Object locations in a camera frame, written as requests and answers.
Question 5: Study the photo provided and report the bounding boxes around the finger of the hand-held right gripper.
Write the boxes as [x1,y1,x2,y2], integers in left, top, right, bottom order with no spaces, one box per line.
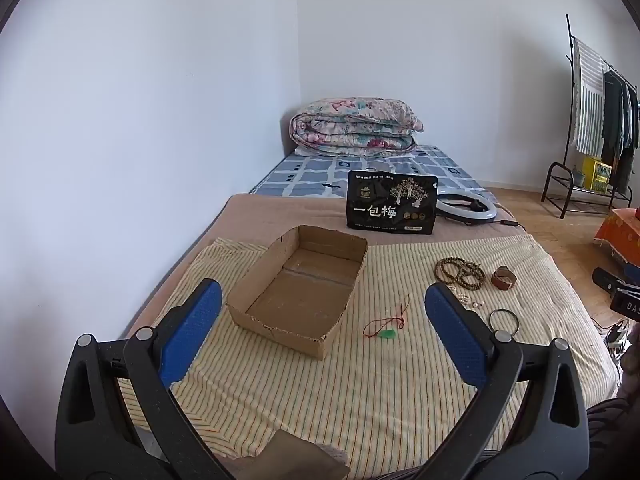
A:
[592,267,632,295]

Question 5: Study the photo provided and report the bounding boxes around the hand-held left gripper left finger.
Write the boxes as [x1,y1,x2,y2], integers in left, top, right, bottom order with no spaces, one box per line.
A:
[55,278,236,480]

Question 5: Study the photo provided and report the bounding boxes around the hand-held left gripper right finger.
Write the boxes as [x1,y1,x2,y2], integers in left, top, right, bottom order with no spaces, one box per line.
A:
[415,282,591,480]

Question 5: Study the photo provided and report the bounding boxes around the white pearl necklace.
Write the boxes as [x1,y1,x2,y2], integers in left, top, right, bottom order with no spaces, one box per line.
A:
[445,284,483,311]

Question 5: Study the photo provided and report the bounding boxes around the dark bangle with metal ball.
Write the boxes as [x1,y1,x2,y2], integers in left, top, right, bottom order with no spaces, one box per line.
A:
[488,309,521,335]

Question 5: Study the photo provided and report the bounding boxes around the red string jade pendant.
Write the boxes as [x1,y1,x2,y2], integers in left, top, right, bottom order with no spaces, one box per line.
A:
[363,295,411,341]

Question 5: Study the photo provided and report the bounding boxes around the brown leather watch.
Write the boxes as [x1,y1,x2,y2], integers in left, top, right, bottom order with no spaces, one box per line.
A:
[490,266,518,291]

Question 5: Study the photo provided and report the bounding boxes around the cardboard box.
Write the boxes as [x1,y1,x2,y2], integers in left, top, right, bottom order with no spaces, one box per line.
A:
[226,225,369,361]

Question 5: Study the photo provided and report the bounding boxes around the white power strip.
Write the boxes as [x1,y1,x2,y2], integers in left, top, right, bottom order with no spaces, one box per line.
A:
[602,320,631,348]

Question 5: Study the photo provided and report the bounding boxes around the orange cloth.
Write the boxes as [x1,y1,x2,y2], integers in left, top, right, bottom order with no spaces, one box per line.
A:
[594,208,640,263]

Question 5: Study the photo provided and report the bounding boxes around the yellow box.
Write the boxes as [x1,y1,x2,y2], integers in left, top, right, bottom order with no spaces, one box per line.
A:
[582,156,612,193]

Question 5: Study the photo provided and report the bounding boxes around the black clothes rack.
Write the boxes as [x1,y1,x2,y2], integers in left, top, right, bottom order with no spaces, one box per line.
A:
[542,14,640,218]

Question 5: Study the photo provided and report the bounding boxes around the tan blanket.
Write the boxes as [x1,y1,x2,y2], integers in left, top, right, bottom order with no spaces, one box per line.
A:
[117,192,621,461]

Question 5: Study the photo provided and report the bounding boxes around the black snack bag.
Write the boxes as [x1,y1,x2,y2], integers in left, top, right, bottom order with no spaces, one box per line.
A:
[346,170,439,234]

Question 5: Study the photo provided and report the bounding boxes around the dark hanging clothes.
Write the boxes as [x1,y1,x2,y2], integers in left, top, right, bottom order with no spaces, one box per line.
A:
[600,71,640,196]

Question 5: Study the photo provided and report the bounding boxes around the brown cardboard piece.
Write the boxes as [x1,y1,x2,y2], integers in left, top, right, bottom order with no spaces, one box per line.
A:
[227,428,351,480]

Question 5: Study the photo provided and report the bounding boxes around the striped hanging towel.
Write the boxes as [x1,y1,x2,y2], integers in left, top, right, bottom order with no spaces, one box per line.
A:
[571,39,607,157]

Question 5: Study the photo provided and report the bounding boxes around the blue patterned mattress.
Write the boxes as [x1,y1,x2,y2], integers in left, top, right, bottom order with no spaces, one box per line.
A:
[248,144,488,200]

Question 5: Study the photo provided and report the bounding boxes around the folded floral quilt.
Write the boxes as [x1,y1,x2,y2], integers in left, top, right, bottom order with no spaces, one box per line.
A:
[290,96,425,156]

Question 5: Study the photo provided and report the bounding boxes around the brown wooden bead necklace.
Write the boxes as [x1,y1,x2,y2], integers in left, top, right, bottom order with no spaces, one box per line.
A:
[434,257,487,291]

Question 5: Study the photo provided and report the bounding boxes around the white ring light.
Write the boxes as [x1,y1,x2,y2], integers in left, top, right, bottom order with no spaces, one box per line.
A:
[436,195,500,223]

